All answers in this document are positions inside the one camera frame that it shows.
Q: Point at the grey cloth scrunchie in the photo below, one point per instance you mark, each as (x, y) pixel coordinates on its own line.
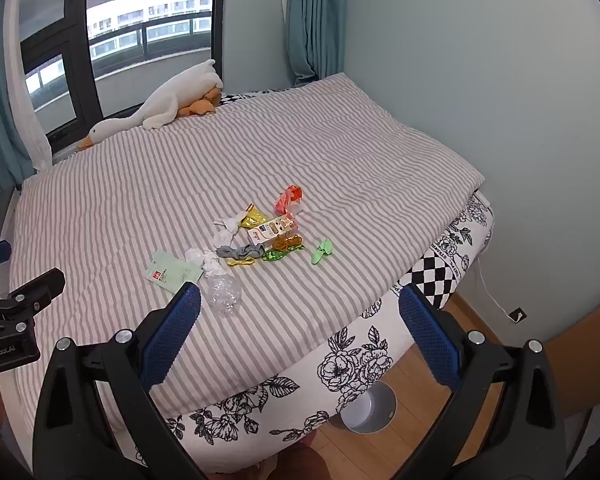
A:
(237, 251)

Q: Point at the yellow snack packet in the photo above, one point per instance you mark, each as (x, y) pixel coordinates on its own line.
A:
(254, 216)

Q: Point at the grey striped blanket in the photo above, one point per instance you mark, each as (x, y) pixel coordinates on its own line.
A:
(280, 150)

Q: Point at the wooden furniture edge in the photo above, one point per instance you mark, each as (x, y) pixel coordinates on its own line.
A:
(592, 360)

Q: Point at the grey waste bin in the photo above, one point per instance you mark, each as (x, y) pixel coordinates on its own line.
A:
(367, 407)

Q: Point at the floral checkered bed sheet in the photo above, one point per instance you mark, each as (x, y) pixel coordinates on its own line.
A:
(350, 360)

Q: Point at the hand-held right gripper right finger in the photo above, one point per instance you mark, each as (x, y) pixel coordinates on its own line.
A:
(427, 335)

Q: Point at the small yellow wrapper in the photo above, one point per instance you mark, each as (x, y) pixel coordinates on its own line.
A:
(241, 262)

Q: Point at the dark window frame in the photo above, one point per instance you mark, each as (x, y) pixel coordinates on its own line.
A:
(79, 35)

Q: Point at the white plush goose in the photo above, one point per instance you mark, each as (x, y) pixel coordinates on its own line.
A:
(165, 102)

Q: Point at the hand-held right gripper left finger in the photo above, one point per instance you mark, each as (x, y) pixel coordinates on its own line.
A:
(177, 330)

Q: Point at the black wall plug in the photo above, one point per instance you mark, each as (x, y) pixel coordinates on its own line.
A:
(518, 315)

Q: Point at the colourful printed carton box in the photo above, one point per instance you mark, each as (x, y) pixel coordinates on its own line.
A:
(272, 229)

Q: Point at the crumpled white tissue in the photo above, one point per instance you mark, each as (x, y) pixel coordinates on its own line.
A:
(229, 225)
(205, 260)

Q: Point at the clear crumpled plastic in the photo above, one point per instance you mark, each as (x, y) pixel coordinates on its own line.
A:
(222, 294)

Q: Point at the pale green flat packet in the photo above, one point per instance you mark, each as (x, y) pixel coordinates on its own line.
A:
(172, 272)

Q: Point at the brown gold wrapper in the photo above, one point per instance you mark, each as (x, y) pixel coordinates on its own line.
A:
(287, 244)

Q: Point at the orange plastic bag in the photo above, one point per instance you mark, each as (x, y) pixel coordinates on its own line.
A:
(289, 200)

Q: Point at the balcony railing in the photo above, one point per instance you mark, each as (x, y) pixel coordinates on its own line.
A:
(175, 32)

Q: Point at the light green wrapper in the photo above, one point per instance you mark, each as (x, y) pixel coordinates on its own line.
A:
(320, 253)

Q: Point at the green dotted toy packet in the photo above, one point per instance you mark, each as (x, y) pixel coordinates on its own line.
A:
(274, 255)

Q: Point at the white sheer curtain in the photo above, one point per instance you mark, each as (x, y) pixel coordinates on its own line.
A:
(27, 110)

